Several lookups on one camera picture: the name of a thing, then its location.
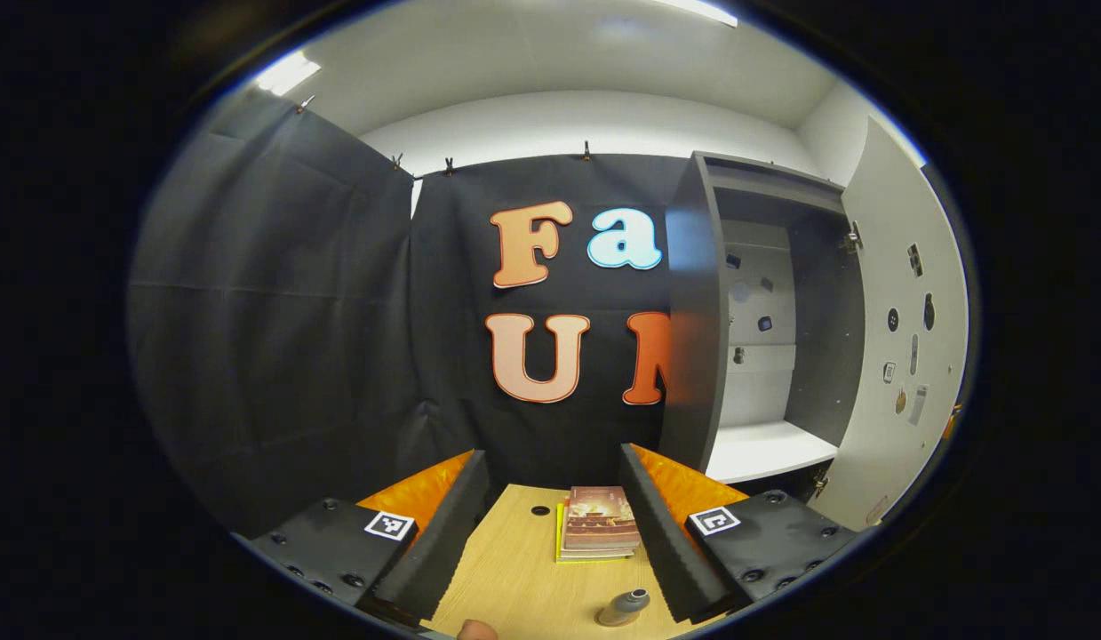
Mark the grey cabinet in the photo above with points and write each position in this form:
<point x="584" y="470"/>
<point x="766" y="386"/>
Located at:
<point x="688" y="356"/>

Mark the yellow book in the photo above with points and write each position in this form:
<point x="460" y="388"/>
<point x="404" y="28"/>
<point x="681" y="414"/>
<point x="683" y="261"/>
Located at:
<point x="559" y="533"/>

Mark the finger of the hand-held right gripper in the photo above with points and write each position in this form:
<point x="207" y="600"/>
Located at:
<point x="951" y="422"/>

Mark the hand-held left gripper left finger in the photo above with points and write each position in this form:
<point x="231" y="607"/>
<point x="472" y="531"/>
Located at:
<point x="448" y="551"/>

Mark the row of black cloth clips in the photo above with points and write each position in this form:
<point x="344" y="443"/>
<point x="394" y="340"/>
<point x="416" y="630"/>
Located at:
<point x="586" y="151"/>

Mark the red cover book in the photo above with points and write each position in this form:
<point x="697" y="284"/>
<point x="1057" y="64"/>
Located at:
<point x="599" y="520"/>

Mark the small ceiling light panel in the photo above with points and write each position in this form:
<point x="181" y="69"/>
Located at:
<point x="286" y="73"/>

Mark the metal door hinge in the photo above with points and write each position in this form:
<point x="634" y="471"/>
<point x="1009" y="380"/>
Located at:
<point x="818" y="484"/>
<point x="853" y="238"/>

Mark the white cabinet door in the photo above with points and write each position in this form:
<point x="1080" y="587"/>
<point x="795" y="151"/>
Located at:
<point x="870" y="444"/>

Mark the silver bottle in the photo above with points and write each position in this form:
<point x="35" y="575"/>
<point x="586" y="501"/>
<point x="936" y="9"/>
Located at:
<point x="621" y="609"/>

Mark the white book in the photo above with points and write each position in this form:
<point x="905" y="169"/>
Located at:
<point x="594" y="554"/>

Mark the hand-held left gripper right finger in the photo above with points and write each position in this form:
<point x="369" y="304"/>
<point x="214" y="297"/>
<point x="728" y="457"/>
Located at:
<point x="661" y="542"/>

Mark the black backdrop cloth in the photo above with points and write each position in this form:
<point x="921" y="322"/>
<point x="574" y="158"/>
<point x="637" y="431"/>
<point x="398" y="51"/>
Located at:
<point x="292" y="311"/>

